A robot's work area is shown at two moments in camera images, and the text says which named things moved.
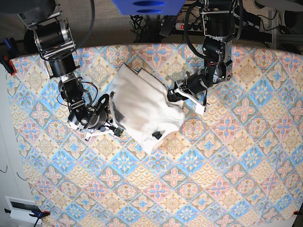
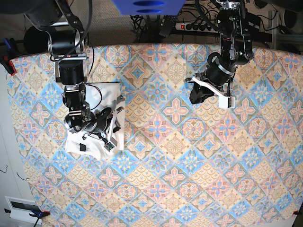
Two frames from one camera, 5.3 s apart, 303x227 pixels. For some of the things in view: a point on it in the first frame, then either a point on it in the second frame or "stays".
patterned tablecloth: x=240 y=164 stays
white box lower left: x=21 y=209 stays
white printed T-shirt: x=143 y=100 to x=104 y=143
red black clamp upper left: x=7 y=53 stays
